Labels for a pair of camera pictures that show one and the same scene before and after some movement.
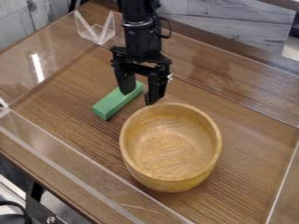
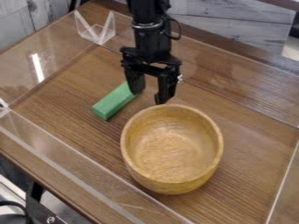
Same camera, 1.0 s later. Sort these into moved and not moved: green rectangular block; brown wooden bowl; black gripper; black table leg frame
Moved: black gripper
Not moved: black table leg frame; green rectangular block; brown wooden bowl
